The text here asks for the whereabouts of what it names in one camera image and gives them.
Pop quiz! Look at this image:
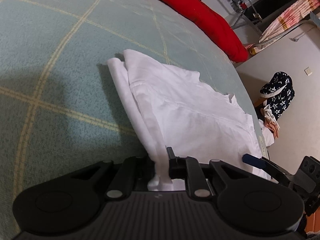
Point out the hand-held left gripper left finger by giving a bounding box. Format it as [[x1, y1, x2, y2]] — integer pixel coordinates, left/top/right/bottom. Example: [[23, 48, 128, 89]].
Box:
[[71, 155, 160, 200]]

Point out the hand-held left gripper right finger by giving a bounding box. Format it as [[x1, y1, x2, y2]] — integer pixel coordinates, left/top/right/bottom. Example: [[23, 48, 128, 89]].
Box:
[[166, 147, 253, 200]]

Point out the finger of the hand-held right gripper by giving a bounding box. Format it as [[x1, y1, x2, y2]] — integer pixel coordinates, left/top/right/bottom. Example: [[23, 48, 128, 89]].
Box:
[[242, 153, 294, 183]]

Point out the white t-shirt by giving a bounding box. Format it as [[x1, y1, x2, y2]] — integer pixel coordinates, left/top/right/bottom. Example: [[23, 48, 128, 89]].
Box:
[[107, 49, 272, 192]]

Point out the pile of light clothes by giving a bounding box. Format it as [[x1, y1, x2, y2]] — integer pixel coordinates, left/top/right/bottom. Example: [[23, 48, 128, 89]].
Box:
[[257, 105, 280, 147]]

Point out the wooden chair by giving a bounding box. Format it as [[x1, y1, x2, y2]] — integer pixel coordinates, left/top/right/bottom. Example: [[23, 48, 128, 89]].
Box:
[[252, 97, 267, 110]]

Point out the navy star print garment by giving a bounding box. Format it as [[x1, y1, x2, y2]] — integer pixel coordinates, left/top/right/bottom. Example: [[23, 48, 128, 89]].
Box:
[[259, 72, 295, 120]]

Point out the blue checked bed sheet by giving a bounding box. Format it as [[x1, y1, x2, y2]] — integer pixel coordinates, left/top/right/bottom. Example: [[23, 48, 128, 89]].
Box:
[[0, 0, 270, 240]]

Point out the metal drying rack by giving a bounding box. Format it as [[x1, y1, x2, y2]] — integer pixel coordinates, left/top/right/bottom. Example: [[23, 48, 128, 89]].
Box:
[[217, 0, 283, 30]]

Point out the pink curtain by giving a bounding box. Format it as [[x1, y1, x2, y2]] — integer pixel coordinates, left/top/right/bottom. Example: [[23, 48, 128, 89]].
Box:
[[246, 0, 320, 55]]

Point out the red rolled quilt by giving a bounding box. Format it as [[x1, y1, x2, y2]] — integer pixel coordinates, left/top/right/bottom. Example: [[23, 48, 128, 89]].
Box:
[[122, 0, 248, 62]]

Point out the white hose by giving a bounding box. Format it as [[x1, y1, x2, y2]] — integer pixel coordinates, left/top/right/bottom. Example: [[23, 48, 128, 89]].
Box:
[[260, 20, 318, 48]]

